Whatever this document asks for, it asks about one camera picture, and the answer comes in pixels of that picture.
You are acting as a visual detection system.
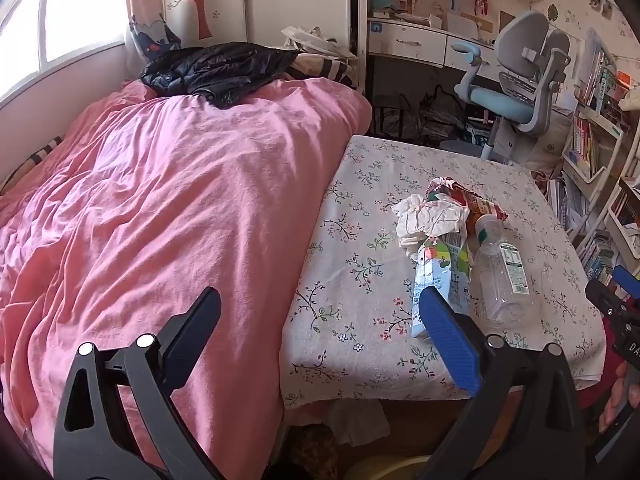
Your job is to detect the striped pillow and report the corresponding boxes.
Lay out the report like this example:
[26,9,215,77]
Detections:
[0,135,63,196]

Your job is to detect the black puffer jacket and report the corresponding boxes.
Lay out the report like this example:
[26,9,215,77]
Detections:
[140,42,301,109]

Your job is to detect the window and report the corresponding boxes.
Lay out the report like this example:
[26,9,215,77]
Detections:
[0,0,126,106]

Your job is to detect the white bookshelf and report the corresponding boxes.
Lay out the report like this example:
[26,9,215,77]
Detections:
[547,27,640,281]

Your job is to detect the row of tall books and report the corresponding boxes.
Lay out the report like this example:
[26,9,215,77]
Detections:
[580,50,626,116]

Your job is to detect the grey blue office chair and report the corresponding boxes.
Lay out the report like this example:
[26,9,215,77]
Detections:
[451,10,572,163]

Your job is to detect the stack of books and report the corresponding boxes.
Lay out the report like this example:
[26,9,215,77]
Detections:
[575,230,623,281]

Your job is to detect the white desk with drawers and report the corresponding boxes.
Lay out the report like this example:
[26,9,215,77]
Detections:
[366,15,501,91]

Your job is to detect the white cloth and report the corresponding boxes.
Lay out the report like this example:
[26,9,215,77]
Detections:
[327,400,391,448]

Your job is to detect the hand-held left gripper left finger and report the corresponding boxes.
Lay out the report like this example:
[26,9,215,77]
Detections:
[52,286,223,480]

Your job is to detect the clear plastic bottle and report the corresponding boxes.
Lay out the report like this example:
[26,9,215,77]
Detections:
[471,214,543,332]

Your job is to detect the row of colourful books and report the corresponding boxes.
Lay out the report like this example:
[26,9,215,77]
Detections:
[570,117,601,177]

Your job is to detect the person's right hand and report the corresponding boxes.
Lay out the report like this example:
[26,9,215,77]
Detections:
[597,360,632,433]

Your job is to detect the floral tablecloth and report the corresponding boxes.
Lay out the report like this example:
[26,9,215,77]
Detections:
[279,135,608,408]

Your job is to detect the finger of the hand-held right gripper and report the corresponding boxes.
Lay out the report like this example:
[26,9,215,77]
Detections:
[585,277,640,332]
[611,265,640,293]

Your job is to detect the black plastic bags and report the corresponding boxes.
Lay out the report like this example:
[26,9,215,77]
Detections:
[372,85,481,148]

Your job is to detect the striped cloth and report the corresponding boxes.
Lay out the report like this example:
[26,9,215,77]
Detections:
[290,52,358,93]

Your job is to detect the white tissue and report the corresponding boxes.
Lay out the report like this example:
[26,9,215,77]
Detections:
[391,194,469,248]

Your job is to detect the colourful patterned slipper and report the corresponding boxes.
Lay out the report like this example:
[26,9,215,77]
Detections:
[287,424,341,480]

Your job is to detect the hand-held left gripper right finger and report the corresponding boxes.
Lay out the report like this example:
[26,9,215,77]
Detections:
[415,286,586,480]

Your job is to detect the white paper folders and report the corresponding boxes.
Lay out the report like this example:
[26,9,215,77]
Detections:
[545,172,591,231]

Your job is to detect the red snack wrapper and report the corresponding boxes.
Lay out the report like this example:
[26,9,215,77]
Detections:
[425,176,509,222]

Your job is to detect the animal print curtain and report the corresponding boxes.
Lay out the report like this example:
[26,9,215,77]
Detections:
[125,0,183,63]

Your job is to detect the pink blanket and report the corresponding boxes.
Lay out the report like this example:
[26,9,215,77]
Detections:
[0,77,373,476]

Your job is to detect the juice carton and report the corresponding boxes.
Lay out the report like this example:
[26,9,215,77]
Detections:
[410,232,473,342]

